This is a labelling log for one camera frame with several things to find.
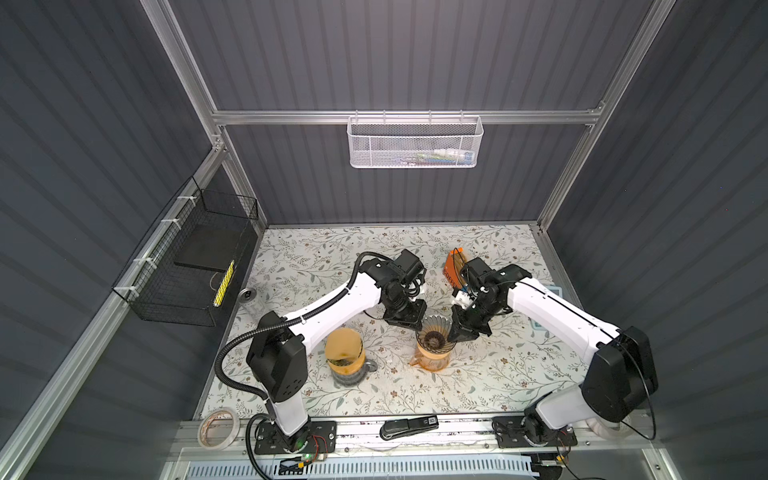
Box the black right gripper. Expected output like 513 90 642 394
442 296 497 340

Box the orange glass pitcher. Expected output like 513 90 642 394
409 348 451 372

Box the grey glass pitcher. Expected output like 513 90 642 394
331 360 378 387

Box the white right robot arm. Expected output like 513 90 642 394
449 277 658 434

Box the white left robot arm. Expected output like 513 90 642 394
246 257 426 438

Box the orange coffee filter holder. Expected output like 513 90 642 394
443 248 467 290

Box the teal calculator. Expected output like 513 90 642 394
529 285 565 332

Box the black stapler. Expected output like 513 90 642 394
379 415 439 441

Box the small metal cap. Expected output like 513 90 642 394
238 288 257 303

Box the tape roll left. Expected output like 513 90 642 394
197 407 240 451

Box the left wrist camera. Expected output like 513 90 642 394
393 249 426 297

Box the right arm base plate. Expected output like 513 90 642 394
491 415 578 448

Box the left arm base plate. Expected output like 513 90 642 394
254 420 338 455

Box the white wire mesh basket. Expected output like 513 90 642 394
346 114 484 169

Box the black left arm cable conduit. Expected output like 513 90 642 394
214 251 391 480

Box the black wire basket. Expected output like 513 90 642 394
113 181 259 327

